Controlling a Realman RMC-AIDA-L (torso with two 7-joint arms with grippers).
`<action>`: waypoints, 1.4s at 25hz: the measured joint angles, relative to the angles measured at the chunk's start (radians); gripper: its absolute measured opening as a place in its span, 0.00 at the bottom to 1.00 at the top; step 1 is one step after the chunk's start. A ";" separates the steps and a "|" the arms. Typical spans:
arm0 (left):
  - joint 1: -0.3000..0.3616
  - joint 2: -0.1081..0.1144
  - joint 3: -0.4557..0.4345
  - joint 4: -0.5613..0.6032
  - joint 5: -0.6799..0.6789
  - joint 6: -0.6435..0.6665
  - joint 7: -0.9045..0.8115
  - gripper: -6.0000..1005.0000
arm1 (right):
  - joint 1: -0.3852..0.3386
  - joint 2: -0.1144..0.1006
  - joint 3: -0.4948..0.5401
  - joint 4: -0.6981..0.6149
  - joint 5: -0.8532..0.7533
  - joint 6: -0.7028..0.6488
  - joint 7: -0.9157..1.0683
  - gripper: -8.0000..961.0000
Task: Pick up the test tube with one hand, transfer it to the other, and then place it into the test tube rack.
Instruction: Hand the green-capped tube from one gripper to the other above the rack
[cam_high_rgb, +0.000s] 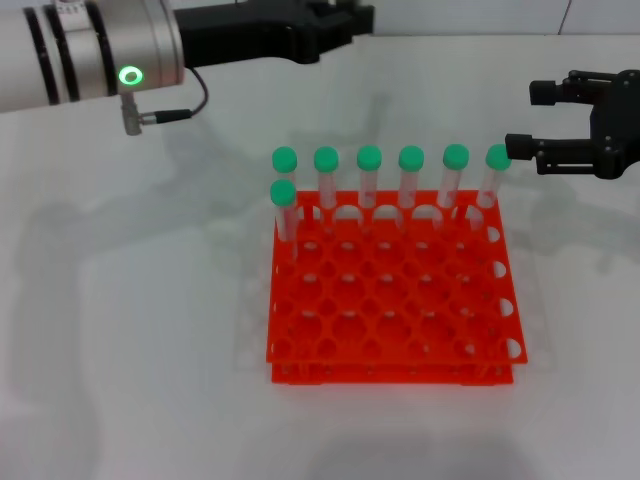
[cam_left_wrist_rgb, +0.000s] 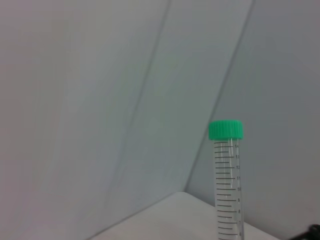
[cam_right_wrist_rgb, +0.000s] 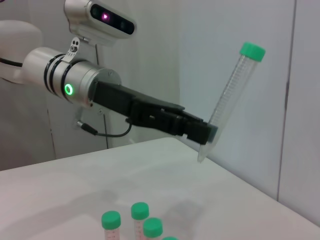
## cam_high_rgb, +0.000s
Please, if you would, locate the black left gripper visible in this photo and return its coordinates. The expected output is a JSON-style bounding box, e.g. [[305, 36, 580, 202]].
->
[[172, 0, 376, 69]]

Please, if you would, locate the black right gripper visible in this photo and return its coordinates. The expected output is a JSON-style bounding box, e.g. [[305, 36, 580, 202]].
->
[[504, 68, 640, 181]]

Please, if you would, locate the clear test tube green cap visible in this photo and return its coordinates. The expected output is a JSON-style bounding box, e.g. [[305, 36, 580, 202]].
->
[[271, 146, 301, 241], [398, 145, 426, 211], [474, 144, 514, 224], [356, 144, 384, 211], [269, 179, 300, 265], [435, 143, 471, 211], [313, 146, 341, 237]]

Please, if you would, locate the orange test tube rack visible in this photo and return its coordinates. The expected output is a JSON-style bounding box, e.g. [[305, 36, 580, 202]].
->
[[264, 189, 530, 386]]

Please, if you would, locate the left arm connector cable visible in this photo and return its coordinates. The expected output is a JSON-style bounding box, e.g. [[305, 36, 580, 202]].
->
[[119, 67, 211, 136]]

